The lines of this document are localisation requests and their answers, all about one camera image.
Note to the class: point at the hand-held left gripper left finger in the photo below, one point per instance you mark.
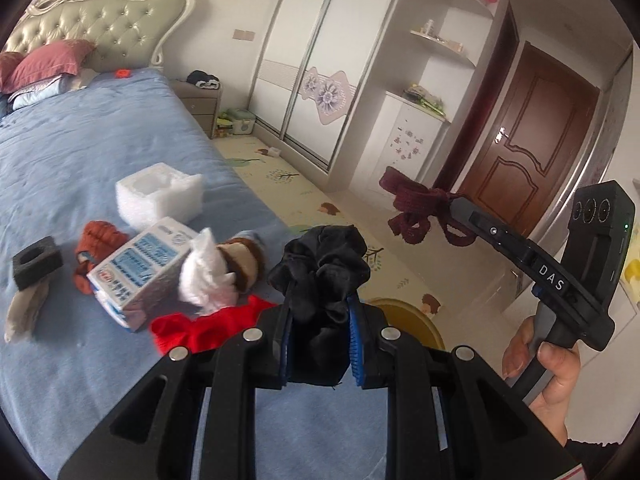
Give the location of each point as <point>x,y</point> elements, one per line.
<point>284,355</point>

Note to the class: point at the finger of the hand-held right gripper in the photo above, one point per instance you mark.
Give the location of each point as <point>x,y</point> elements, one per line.
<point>492,231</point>

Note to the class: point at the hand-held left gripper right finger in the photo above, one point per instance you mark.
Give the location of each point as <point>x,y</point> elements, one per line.
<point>356,342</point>

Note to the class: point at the yellow bin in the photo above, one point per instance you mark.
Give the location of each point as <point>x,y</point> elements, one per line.
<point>410,317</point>

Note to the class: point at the black cloth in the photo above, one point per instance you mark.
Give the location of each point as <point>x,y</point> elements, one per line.
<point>320,270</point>

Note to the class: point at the maroon knit cloth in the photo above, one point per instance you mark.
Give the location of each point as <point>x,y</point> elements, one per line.
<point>415,200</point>

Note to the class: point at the white foam block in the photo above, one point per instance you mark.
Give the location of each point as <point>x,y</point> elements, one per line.
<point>150,205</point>

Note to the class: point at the black foam block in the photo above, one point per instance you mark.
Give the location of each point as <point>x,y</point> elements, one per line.
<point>47,265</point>

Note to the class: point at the person's right hand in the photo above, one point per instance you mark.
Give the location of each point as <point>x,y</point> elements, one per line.
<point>557,380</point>

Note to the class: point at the red cloth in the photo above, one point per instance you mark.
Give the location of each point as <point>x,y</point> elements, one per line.
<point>200,330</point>

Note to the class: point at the brown wooden door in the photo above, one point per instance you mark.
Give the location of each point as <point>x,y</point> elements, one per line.
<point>530,150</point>

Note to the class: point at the brown and beige sock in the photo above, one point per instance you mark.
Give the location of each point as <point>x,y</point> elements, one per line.
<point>245,260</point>

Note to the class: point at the white crumpled cloth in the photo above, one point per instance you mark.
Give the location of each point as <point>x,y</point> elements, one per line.
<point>205,275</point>

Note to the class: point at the white corner shelf unit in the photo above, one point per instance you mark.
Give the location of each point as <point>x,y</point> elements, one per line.
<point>400,130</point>

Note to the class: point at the green pile of papers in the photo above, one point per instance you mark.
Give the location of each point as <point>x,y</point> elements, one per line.
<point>425,99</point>

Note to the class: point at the blue and white carton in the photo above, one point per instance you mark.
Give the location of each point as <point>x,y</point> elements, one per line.
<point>135,270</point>

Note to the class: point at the small white box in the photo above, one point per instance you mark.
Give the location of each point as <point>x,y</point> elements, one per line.
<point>274,152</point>

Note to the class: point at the orange brown sock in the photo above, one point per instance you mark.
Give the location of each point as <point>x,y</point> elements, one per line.
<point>100,235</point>

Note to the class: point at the green storage box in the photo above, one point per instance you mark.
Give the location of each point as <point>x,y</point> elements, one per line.
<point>242,121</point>

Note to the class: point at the yellow green toys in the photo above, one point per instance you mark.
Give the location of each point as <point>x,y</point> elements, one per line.
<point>222,125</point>

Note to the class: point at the grey nightstand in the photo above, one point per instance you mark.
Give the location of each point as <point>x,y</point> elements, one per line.
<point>200,105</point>

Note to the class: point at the grey sock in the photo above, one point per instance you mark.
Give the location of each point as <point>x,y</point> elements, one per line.
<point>22,315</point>

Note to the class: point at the white sliding door wardrobe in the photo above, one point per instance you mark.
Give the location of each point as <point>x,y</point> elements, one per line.
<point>310,35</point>

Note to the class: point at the bed with blue sheet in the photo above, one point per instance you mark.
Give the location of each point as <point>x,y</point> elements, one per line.
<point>100,135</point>

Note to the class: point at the dark clothes pile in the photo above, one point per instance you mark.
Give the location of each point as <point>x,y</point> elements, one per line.
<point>202,79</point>

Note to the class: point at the small orange object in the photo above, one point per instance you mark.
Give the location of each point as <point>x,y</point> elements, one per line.
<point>123,74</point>

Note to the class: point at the pink pillow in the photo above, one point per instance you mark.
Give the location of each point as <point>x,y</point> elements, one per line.
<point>10,70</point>
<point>50,62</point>

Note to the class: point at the tufted green headboard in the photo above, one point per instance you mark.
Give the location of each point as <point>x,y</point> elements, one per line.
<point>115,20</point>

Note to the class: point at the beige wall switch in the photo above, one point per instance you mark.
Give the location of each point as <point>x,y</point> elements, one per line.
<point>243,35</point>

